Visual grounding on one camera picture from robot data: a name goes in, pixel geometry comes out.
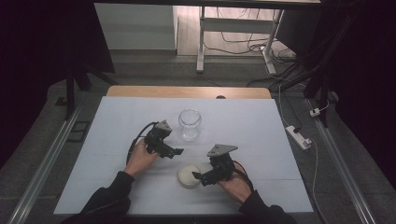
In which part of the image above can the red and black gripper cable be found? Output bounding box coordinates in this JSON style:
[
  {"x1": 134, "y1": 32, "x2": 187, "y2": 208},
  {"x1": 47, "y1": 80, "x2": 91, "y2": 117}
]
[{"x1": 233, "y1": 160, "x2": 255, "y2": 192}]

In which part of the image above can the person's right hand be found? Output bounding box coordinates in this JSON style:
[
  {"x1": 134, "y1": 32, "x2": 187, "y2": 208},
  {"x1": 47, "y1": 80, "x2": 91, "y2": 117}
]
[{"x1": 217, "y1": 169, "x2": 254, "y2": 205}]

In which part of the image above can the aluminium floor rail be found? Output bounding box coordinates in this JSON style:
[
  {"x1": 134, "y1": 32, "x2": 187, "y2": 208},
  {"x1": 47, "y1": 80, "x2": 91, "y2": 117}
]
[
  {"x1": 7, "y1": 105, "x2": 84, "y2": 224},
  {"x1": 305, "y1": 98, "x2": 377, "y2": 224}
]

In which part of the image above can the black curtain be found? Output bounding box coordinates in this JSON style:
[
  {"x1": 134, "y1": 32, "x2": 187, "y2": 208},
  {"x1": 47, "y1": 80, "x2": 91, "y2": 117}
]
[
  {"x1": 311, "y1": 0, "x2": 396, "y2": 181},
  {"x1": 0, "y1": 0, "x2": 116, "y2": 171}
]

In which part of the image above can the person's left hand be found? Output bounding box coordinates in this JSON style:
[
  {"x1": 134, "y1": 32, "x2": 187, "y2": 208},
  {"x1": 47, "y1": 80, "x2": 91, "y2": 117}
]
[{"x1": 123, "y1": 138, "x2": 161, "y2": 178}]

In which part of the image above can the white desk frame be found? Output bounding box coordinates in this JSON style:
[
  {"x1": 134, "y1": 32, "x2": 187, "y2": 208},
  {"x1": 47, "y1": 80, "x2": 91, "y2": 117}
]
[{"x1": 195, "y1": 6, "x2": 285, "y2": 76}]

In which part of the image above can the black tripod stand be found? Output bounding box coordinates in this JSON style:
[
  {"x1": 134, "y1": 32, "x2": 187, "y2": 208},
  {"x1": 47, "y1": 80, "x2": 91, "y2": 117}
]
[{"x1": 54, "y1": 55, "x2": 120, "y2": 121}]

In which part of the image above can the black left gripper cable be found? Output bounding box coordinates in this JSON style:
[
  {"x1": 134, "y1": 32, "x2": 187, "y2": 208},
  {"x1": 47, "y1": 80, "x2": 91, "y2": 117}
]
[{"x1": 125, "y1": 120, "x2": 161, "y2": 166}]

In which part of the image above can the tangle of floor cables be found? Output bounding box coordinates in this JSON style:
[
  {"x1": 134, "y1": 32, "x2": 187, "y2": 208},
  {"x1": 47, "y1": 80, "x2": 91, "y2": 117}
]
[{"x1": 204, "y1": 7, "x2": 300, "y2": 68}]

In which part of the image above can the black metal stand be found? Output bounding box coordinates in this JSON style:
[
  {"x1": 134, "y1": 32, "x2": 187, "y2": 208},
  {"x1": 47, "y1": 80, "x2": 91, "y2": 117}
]
[{"x1": 269, "y1": 12, "x2": 359, "y2": 129}]

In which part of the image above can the clear glass jar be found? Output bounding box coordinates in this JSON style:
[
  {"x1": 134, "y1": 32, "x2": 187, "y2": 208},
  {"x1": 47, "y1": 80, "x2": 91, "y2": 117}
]
[{"x1": 177, "y1": 108, "x2": 203, "y2": 142}]

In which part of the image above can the white power strip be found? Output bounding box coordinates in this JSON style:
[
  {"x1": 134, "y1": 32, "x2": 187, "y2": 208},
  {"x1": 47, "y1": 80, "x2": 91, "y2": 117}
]
[{"x1": 285, "y1": 125, "x2": 313, "y2": 151}]

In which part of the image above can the black rectangular floor frame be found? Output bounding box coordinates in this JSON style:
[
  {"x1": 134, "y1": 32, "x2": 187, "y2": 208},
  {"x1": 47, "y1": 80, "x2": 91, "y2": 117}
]
[{"x1": 66, "y1": 119, "x2": 92, "y2": 144}]

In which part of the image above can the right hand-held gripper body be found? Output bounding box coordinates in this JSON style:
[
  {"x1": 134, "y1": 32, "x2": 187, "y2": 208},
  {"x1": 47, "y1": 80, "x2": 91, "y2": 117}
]
[{"x1": 206, "y1": 143, "x2": 239, "y2": 183}]

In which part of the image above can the white cable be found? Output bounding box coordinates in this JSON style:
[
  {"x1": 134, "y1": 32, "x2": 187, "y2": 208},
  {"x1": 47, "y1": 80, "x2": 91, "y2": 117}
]
[{"x1": 277, "y1": 83, "x2": 321, "y2": 203}]

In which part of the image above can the cream round jar lid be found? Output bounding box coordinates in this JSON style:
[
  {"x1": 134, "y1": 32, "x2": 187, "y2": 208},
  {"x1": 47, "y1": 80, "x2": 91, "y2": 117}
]
[{"x1": 177, "y1": 163, "x2": 204, "y2": 189}]

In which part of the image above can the white table cover sheet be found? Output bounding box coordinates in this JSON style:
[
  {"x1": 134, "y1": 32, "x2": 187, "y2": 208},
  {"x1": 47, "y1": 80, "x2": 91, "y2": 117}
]
[{"x1": 53, "y1": 96, "x2": 314, "y2": 217}]

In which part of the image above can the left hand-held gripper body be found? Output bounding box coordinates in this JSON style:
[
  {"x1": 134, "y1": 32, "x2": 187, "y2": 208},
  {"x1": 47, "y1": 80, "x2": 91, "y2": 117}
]
[{"x1": 144, "y1": 119, "x2": 173, "y2": 158}]

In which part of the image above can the white cabinet panel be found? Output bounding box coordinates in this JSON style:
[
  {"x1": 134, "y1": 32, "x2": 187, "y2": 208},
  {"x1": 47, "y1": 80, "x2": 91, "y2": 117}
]
[{"x1": 93, "y1": 3, "x2": 179, "y2": 51}]

